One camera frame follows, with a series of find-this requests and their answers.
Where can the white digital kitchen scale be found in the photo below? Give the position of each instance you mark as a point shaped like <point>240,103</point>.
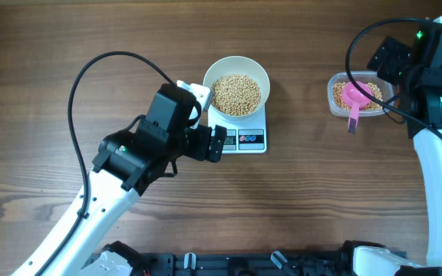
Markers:
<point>244,134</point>

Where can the white bowl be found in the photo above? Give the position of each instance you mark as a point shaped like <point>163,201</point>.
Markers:
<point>239,65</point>

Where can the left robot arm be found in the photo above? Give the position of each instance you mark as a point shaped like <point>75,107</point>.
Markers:
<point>126,163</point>

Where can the soybeans in bowl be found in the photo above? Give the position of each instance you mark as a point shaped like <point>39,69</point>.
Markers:
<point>236,95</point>

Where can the clear plastic container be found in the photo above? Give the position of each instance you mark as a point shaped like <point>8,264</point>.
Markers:
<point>364,77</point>

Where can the soybeans pile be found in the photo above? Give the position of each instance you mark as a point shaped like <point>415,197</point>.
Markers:
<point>338,90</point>

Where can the pink plastic measuring scoop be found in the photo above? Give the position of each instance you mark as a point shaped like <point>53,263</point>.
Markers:
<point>354,98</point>

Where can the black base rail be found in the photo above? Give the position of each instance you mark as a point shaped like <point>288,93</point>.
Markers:
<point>304,263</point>

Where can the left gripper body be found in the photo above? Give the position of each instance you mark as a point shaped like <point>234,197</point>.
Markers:
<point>195,144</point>

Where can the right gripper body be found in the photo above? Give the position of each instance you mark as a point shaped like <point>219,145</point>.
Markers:
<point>394,68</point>

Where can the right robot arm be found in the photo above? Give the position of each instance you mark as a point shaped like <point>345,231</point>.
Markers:
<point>421,110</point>

